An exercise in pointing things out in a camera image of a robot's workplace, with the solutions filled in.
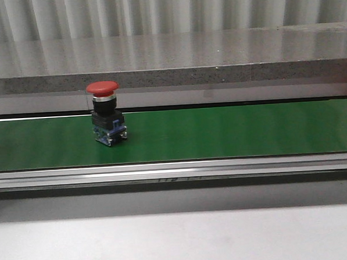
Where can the aluminium conveyor frame rail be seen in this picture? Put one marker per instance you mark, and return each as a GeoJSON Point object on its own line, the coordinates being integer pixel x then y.
{"type": "Point", "coordinates": [170, 171]}

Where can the grey speckled stone counter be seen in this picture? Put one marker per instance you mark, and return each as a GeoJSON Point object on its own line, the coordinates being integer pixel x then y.
{"type": "Point", "coordinates": [213, 67]}

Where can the white pleated curtain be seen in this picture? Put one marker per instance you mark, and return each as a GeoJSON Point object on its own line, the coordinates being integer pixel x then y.
{"type": "Point", "coordinates": [22, 20]}

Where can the green conveyor belt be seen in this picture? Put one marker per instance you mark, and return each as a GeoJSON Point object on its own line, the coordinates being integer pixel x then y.
{"type": "Point", "coordinates": [309, 127]}

